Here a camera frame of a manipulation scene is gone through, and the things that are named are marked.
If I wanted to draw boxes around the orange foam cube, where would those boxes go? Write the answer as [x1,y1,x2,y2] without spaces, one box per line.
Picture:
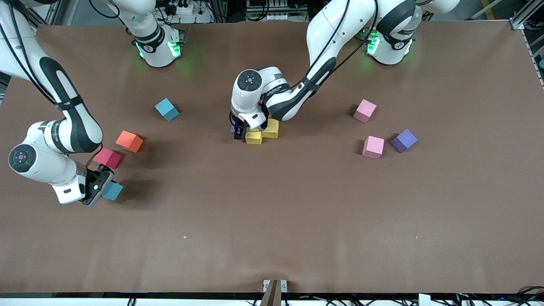
[115,130,144,153]

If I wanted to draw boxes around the pink foam cube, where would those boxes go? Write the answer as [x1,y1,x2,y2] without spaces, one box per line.
[353,99,377,124]
[362,136,385,160]

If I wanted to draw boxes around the metal bracket with brown post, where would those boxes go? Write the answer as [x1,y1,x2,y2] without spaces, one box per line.
[262,279,288,306]

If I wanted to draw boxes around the white power strip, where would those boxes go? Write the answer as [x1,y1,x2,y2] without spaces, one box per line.
[168,1,200,16]

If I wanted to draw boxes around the crimson foam cube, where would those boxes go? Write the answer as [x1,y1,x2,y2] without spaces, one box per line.
[93,148,122,170]

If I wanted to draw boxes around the blue foam cube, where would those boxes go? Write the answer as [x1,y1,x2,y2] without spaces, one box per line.
[102,182,124,201]
[154,98,180,122]

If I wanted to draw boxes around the aluminium frame profile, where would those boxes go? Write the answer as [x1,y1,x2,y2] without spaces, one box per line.
[511,0,544,31]
[0,0,39,35]

